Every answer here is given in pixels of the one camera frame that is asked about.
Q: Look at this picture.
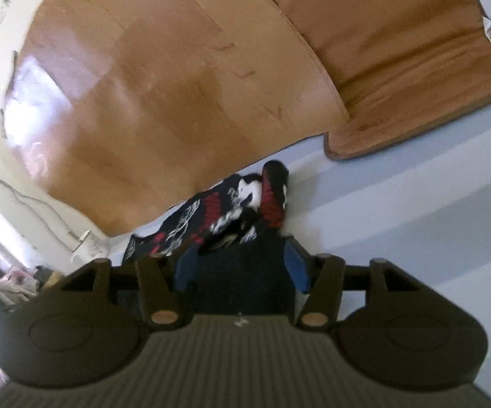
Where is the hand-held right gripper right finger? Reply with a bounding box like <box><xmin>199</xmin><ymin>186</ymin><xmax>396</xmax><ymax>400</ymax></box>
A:
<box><xmin>285</xmin><ymin>238</ymin><xmax>455</xmax><ymax>330</ymax></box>

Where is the grey wall cable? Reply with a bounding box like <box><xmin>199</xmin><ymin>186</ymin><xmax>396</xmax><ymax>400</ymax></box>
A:
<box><xmin>0</xmin><ymin>156</ymin><xmax>73</xmax><ymax>245</ymax></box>

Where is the dark patterned knit sweater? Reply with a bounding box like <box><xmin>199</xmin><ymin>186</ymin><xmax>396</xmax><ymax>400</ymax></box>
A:
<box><xmin>122</xmin><ymin>160</ymin><xmax>298</xmax><ymax>319</ymax></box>

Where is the striped bed sheet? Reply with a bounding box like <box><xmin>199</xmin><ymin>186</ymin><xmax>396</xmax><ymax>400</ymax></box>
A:
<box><xmin>105</xmin><ymin>93</ymin><xmax>491</xmax><ymax>408</ymax></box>

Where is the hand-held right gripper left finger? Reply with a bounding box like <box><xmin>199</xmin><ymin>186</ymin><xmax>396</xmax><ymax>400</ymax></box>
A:
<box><xmin>37</xmin><ymin>248</ymin><xmax>198</xmax><ymax>329</ymax></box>

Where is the wood-pattern vinyl sheet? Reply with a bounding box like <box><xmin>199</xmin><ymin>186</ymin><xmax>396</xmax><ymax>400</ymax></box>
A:
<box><xmin>1</xmin><ymin>0</ymin><xmax>350</xmax><ymax>236</ymax></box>

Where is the brown seat cushion mat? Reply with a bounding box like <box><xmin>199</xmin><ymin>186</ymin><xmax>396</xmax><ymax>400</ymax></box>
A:
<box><xmin>266</xmin><ymin>0</ymin><xmax>491</xmax><ymax>162</ymax></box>

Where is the white enamel mug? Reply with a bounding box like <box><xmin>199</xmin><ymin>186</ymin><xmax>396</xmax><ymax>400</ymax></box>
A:
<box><xmin>69</xmin><ymin>234</ymin><xmax>111</xmax><ymax>265</ymax></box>

